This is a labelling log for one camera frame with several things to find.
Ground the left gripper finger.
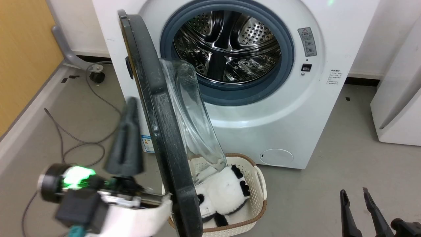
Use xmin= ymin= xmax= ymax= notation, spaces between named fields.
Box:
xmin=105 ymin=97 xmax=133 ymax=175
xmin=124 ymin=97 xmax=144 ymax=176

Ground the white cabinet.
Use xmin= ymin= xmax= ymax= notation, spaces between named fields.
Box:
xmin=370 ymin=20 xmax=421 ymax=147

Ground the white plastic laundry basket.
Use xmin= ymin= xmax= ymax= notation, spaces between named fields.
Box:
xmin=161 ymin=153 xmax=267 ymax=237

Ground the blue and white energy sticker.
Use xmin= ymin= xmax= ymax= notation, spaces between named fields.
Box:
xmin=141 ymin=134 xmax=155 ymax=153

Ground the black round washer door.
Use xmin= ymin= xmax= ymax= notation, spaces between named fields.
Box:
xmin=118 ymin=9 xmax=227 ymax=237

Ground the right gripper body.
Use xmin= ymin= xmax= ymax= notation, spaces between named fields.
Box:
xmin=391 ymin=218 xmax=421 ymax=237

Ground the thin grey floor cable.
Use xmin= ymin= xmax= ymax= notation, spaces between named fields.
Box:
xmin=44 ymin=108 xmax=65 ymax=165

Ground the small printed text label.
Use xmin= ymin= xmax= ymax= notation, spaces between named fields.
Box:
xmin=326 ymin=68 xmax=342 ymax=86

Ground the grey metal stand leg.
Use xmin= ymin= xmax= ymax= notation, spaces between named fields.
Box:
xmin=52 ymin=26 xmax=104 ymax=72

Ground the grey warning label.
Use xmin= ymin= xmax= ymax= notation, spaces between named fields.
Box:
xmin=298 ymin=27 xmax=317 ymax=57

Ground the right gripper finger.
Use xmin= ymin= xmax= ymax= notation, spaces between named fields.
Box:
xmin=340 ymin=189 xmax=362 ymax=237
xmin=362 ymin=187 xmax=394 ymax=237

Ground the white front-load washing machine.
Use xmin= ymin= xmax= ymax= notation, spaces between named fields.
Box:
xmin=92 ymin=0 xmax=381 ymax=170

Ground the black caster wheel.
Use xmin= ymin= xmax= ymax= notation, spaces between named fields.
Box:
xmin=89 ymin=71 xmax=106 ymax=84

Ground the stainless steel washer drum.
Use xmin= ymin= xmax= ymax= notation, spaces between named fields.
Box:
xmin=173 ymin=10 xmax=282 ymax=83

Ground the grey rubber door gasket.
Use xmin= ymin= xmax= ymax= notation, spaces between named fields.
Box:
xmin=160 ymin=0 xmax=295 ymax=106

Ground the round white filter cover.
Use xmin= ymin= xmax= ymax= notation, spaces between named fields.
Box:
xmin=260 ymin=148 xmax=294 ymax=166

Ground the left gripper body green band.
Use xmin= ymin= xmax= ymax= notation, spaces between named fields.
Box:
xmin=38 ymin=163 xmax=164 ymax=208

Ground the panda plush toy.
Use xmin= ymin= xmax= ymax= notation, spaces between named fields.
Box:
xmin=194 ymin=164 xmax=252 ymax=228

